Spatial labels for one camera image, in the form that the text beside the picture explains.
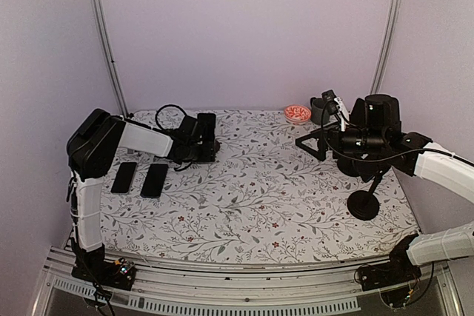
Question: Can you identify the front aluminium rail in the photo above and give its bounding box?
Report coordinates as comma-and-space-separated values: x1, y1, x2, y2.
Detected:
28, 247, 464, 315

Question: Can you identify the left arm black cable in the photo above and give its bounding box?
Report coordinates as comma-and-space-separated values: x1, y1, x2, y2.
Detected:
154, 104, 188, 132

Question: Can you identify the red white patterned bowl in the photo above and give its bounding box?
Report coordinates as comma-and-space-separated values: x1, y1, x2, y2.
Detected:
284, 105, 312, 123

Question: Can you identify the black phone blue edge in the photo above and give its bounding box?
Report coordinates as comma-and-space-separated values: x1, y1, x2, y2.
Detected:
140, 164, 168, 198

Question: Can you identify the black phone silver edge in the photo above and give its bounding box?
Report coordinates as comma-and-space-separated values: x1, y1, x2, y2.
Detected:
110, 162, 138, 195

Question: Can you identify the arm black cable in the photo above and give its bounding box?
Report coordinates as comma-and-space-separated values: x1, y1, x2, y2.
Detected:
154, 104, 188, 132
320, 103, 474, 169

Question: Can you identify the left aluminium frame post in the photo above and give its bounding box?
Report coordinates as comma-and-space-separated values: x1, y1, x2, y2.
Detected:
90, 0, 129, 116

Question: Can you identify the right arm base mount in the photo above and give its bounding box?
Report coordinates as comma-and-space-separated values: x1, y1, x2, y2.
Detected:
354, 233, 421, 309

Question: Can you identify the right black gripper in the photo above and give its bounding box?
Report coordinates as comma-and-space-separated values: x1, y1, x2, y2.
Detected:
296, 121, 387, 161

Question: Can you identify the right aluminium frame post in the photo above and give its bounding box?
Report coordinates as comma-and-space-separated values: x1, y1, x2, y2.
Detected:
370, 0, 401, 94

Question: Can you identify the floral patterned table mat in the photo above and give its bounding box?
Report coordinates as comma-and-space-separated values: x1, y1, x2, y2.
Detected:
100, 110, 418, 264

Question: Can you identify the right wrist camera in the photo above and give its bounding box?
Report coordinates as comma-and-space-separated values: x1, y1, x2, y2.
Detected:
321, 90, 350, 132

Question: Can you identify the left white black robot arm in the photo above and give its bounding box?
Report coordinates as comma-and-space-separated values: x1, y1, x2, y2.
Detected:
67, 109, 219, 253

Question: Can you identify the aluminium frame post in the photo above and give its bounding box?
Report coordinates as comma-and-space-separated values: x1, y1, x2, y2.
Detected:
370, 0, 401, 94
90, 0, 129, 116

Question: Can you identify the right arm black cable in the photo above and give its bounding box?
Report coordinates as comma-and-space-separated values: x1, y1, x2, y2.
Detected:
320, 103, 474, 169

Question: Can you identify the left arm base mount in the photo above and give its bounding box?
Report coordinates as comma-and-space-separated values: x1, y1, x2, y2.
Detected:
71, 255, 137, 291

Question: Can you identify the dark grey mug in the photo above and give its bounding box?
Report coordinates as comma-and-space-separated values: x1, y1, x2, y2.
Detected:
310, 97, 330, 126

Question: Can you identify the black round base phone stand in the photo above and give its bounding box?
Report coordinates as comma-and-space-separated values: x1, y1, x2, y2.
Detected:
213, 140, 221, 153

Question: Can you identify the black tall round-base stand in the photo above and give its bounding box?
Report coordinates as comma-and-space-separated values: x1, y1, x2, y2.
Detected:
347, 172, 384, 221

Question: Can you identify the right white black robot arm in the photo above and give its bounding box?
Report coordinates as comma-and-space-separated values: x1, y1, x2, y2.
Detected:
296, 90, 473, 221

